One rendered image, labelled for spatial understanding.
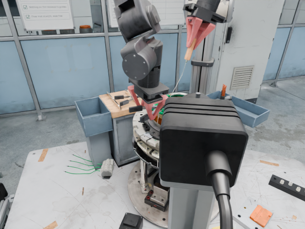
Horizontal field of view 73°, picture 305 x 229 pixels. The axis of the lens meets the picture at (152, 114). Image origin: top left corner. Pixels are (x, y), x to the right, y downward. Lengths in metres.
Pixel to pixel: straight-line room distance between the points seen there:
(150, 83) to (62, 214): 0.58
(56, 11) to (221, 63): 2.05
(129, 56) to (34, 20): 2.42
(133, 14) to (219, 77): 2.54
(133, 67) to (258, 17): 2.73
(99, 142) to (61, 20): 2.05
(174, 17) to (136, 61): 2.59
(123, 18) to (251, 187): 0.79
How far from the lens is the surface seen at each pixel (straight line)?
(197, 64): 1.08
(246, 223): 0.84
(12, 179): 2.36
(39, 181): 1.03
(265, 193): 0.98
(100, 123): 0.83
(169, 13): 2.96
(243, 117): 0.87
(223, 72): 2.97
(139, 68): 0.42
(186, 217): 0.17
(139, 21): 0.47
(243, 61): 3.10
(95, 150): 0.92
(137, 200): 0.83
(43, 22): 2.79
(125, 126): 0.87
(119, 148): 0.92
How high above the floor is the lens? 1.45
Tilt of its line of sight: 30 degrees down
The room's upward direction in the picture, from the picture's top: straight up
